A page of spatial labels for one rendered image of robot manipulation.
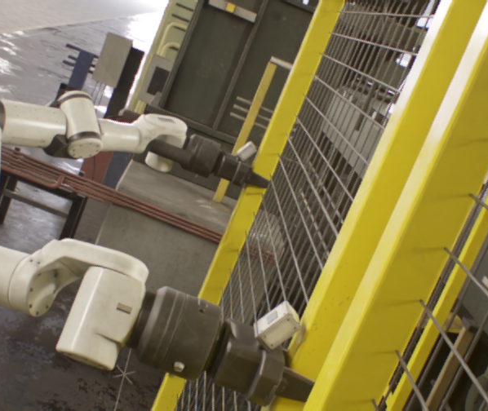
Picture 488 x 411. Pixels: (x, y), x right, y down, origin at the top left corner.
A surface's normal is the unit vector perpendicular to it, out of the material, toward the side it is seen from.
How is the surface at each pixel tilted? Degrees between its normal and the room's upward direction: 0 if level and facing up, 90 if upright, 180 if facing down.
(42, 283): 78
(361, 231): 90
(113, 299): 60
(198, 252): 90
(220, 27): 90
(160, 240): 90
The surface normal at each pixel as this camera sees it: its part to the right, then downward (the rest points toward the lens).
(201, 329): 0.23, -0.37
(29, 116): 0.62, -0.47
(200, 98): 0.01, 0.22
